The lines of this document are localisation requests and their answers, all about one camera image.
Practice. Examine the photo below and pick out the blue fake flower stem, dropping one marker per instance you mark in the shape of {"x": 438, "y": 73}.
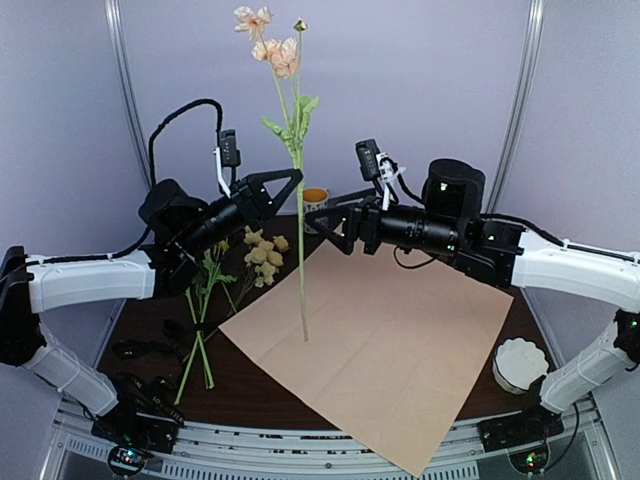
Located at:
{"x": 198, "y": 301}

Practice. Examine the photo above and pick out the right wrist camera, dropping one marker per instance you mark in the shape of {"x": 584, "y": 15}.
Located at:
{"x": 379, "y": 169}

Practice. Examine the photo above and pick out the aluminium front rail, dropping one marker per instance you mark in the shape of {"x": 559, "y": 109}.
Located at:
{"x": 210, "y": 451}

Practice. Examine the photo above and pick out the black printed ribbon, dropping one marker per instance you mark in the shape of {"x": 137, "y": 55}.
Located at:
{"x": 150, "y": 397}

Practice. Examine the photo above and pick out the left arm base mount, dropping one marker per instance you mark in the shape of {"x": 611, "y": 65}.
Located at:
{"x": 138, "y": 428}

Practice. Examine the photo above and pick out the cream fake flower bunch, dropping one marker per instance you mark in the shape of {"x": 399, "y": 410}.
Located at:
{"x": 262, "y": 262}

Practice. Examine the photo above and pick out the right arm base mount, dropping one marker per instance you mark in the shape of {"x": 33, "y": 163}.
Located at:
{"x": 525, "y": 436}

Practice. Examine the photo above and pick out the aluminium frame post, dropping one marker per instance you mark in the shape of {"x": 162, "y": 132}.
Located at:
{"x": 529, "y": 59}
{"x": 132, "y": 117}

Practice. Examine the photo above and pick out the patterned cup yellow inside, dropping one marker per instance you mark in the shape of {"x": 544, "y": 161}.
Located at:
{"x": 314, "y": 199}

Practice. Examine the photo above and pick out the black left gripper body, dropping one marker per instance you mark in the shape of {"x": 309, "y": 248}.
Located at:
{"x": 203, "y": 235}

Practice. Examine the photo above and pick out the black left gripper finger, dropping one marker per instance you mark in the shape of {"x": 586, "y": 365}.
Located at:
{"x": 292, "y": 177}
{"x": 271, "y": 204}

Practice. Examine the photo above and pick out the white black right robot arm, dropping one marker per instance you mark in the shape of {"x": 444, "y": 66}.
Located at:
{"x": 503, "y": 251}

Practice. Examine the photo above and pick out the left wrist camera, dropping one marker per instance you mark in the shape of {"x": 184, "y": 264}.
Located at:
{"x": 226, "y": 155}

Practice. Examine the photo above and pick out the white scalloped bowl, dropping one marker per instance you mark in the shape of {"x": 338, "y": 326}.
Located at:
{"x": 517, "y": 364}

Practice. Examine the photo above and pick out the left aluminium frame post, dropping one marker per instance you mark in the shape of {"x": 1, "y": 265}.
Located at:
{"x": 132, "y": 117}

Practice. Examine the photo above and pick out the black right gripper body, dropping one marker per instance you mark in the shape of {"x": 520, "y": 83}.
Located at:
{"x": 431, "y": 233}

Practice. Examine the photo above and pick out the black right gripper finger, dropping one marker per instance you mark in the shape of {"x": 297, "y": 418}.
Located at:
{"x": 331, "y": 227}
{"x": 350, "y": 199}

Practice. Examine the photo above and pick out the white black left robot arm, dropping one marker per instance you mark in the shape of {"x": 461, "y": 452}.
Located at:
{"x": 183, "y": 227}

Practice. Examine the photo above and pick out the yellow fake flower stem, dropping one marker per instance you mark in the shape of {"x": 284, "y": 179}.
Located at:
{"x": 209, "y": 275}

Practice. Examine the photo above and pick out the peach wrapping paper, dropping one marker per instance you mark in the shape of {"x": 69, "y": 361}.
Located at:
{"x": 387, "y": 355}

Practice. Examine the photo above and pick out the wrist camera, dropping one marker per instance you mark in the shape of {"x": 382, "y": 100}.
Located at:
{"x": 226, "y": 155}
{"x": 379, "y": 169}

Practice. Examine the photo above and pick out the right aluminium frame post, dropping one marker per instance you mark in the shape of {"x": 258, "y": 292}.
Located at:
{"x": 529, "y": 59}

